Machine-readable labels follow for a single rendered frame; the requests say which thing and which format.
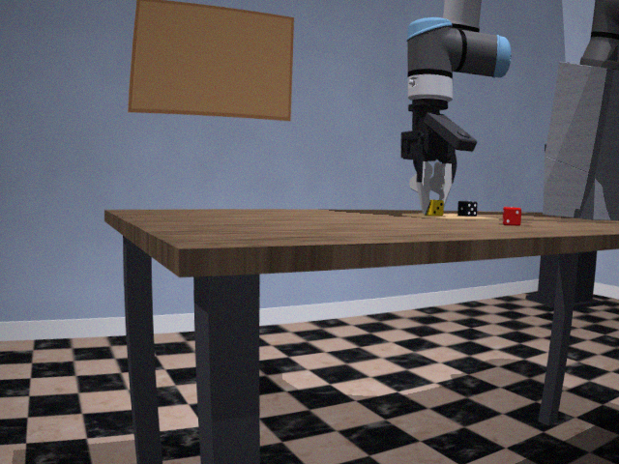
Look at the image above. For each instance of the red die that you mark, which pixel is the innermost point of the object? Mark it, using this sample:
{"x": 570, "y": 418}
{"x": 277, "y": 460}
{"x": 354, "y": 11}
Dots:
{"x": 511, "y": 216}

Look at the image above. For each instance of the yellow die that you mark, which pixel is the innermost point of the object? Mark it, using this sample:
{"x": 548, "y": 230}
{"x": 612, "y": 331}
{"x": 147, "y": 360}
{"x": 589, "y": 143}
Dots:
{"x": 435, "y": 208}

